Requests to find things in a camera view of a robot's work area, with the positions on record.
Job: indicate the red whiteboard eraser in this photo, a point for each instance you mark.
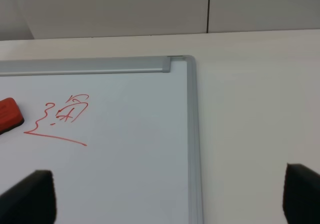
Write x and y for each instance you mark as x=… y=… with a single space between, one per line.
x=10 y=115

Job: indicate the white board with grey frame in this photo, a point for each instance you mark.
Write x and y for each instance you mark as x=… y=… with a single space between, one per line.
x=119 y=135

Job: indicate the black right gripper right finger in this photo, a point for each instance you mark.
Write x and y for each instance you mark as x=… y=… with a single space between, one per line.
x=301 y=195

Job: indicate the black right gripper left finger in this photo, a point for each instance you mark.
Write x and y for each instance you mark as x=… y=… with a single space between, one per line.
x=30 y=201

